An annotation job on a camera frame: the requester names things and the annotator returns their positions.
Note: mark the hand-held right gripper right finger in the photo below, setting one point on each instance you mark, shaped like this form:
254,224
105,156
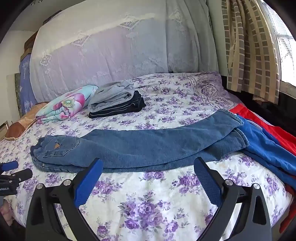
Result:
207,183

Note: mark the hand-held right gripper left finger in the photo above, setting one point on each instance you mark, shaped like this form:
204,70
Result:
89,183

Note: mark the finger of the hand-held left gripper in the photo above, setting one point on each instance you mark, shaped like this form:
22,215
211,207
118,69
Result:
10,166
22,175

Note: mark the blue denim jeans pants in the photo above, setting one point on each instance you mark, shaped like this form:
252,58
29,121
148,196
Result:
138,148

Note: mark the bright blue pants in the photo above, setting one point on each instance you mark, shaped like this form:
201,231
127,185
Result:
266,148

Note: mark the red pants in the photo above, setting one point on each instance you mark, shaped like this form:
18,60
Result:
277,132

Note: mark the dark navy folded pants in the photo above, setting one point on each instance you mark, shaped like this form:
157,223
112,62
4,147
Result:
129,104

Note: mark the brown cushion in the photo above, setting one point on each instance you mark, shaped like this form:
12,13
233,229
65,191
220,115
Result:
20,125

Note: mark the purple floral bed sheet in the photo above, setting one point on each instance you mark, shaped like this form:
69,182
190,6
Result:
161,208

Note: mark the blue printed mattress bag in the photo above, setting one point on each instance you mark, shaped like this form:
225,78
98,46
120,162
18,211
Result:
26,92

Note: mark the pink teal floral folded blanket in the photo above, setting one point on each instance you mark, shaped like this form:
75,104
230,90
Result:
69,104

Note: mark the grey folded sweatpants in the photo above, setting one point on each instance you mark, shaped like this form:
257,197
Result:
108,97

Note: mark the beige grey checked curtain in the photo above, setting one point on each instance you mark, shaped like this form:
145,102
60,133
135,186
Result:
249,46

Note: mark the bright window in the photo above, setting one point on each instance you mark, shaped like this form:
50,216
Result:
286,58

